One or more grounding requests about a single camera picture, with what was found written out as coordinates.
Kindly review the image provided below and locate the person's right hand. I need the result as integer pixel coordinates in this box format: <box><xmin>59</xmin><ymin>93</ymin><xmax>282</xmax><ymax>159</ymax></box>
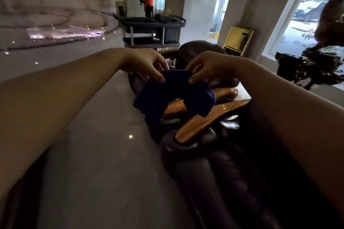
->
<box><xmin>185</xmin><ymin>51</ymin><xmax>243</xmax><ymax>84</ymax></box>

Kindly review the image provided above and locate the person's left hand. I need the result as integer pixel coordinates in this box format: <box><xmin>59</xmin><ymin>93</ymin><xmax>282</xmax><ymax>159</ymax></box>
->
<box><xmin>120</xmin><ymin>48</ymin><xmax>170</xmax><ymax>84</ymax></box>

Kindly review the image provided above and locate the dark blue cloth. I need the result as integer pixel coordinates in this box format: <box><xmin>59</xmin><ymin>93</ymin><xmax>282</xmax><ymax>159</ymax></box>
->
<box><xmin>133</xmin><ymin>69</ymin><xmax>216</xmax><ymax>125</ymax></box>

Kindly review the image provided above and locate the person's right forearm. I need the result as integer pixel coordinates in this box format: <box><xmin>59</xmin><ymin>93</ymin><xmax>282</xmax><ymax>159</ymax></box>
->
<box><xmin>236</xmin><ymin>58</ymin><xmax>344</xmax><ymax>220</ymax></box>

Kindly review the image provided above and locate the person's left forearm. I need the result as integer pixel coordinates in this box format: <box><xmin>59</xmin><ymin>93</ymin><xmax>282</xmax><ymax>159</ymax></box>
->
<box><xmin>0</xmin><ymin>48</ymin><xmax>127</xmax><ymax>201</ymax></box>

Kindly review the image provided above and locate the grey cleaning cart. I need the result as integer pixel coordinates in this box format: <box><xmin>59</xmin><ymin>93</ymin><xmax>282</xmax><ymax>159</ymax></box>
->
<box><xmin>118</xmin><ymin>14</ymin><xmax>187</xmax><ymax>49</ymax></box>

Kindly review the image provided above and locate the gold sign stand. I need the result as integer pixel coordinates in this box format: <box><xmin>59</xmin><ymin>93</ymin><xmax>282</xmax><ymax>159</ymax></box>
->
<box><xmin>223</xmin><ymin>25</ymin><xmax>255</xmax><ymax>57</ymax></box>

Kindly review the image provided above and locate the dark potted plant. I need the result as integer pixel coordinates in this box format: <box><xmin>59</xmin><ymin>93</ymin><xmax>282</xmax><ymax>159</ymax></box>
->
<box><xmin>275</xmin><ymin>0</ymin><xmax>344</xmax><ymax>91</ymax></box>

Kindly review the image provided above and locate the parked car outside window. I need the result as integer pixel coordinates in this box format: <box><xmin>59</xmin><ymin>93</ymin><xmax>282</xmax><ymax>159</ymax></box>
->
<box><xmin>292</xmin><ymin>0</ymin><xmax>334</xmax><ymax>22</ymax></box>

